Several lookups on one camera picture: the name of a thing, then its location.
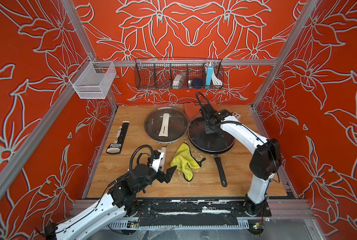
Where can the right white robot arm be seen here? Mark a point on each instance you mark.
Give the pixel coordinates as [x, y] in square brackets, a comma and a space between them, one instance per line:
[266, 153]

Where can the yellow microfiber cloth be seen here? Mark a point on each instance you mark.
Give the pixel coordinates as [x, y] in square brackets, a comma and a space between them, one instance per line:
[185, 162]

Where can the white box with dots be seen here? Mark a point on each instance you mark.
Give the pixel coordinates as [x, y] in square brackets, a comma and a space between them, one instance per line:
[236, 115]

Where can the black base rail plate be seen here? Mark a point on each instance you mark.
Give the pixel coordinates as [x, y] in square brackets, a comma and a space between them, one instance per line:
[195, 212]

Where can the black frying pan with lid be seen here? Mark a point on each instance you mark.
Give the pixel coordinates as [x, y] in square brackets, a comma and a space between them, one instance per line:
[217, 150]

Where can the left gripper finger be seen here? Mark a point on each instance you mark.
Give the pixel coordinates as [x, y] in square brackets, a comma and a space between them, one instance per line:
[167, 178]
[170, 171]

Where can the dark blue round object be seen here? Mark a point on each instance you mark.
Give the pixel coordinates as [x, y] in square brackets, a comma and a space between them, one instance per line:
[197, 83]

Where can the glass lid with white handle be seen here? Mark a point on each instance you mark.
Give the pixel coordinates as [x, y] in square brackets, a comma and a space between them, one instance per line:
[166, 125]

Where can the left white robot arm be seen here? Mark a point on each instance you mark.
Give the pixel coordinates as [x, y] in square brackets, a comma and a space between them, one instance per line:
[118, 200]

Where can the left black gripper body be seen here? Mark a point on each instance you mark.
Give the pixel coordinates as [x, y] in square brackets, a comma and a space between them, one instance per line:
[159, 176]

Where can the red plastic tool case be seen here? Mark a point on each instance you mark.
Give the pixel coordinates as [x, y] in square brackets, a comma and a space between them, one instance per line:
[193, 109]

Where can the white packet in basket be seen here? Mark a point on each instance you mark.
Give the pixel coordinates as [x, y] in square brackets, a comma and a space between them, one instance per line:
[179, 81]

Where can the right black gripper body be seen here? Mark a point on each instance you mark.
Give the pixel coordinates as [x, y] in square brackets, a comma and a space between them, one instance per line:
[210, 117]

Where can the black wire wall basket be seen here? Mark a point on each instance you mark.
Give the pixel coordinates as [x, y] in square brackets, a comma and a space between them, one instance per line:
[168, 73]

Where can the blue white bottle in basket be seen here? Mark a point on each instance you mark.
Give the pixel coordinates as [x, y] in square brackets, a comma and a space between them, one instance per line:
[209, 73]

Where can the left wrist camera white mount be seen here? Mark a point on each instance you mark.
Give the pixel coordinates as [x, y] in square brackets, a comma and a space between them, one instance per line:
[157, 161]

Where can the clear plastic wall bin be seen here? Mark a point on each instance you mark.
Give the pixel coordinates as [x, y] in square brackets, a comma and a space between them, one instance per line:
[92, 82]

